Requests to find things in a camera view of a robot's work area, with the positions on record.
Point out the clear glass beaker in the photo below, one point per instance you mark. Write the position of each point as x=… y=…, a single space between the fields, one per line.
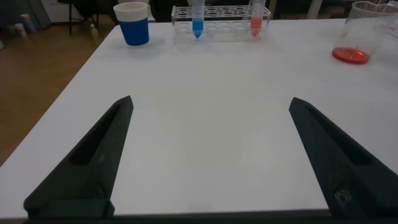
x=357 y=34

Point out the blue pigment test tube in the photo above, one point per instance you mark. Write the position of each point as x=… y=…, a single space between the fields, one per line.
x=197 y=25

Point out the red pigment test tube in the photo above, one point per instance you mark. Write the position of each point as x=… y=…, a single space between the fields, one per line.
x=256 y=25

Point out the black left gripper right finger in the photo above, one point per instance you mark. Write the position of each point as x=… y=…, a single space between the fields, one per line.
x=348 y=174

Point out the blue and white paper cup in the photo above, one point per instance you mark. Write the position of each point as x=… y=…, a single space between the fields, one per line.
x=133 y=31

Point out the tall grey cabinet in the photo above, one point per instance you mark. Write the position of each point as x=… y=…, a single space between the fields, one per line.
x=35 y=11

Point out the white drawer cabinet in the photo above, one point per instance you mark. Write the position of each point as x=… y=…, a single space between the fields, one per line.
x=57 y=11

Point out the small white paper cup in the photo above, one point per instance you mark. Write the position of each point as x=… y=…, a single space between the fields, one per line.
x=20 y=30

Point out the white desk with organiser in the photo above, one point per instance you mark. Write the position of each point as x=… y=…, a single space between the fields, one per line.
x=314 y=8

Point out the clear plastic tube rack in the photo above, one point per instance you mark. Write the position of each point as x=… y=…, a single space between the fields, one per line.
x=224 y=29

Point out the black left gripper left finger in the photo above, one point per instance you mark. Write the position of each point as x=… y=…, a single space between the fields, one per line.
x=87 y=174

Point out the purple stacked cups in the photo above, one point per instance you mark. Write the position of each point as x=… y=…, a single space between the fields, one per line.
x=28 y=23

